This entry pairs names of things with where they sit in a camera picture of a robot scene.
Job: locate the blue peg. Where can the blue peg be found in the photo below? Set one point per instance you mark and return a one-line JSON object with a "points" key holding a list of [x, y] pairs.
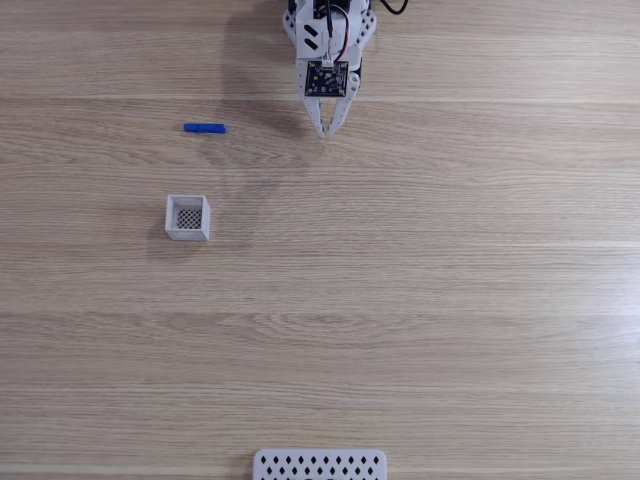
{"points": [[204, 128]]}

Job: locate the white perforated plate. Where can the white perforated plate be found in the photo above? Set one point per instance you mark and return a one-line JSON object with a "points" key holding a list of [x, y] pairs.
{"points": [[320, 462]]}

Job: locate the small white lattice crate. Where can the small white lattice crate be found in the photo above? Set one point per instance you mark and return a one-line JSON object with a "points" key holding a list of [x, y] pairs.
{"points": [[187, 232]]}

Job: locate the black camera circuit board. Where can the black camera circuit board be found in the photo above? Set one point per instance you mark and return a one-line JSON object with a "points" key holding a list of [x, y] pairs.
{"points": [[326, 78]]}

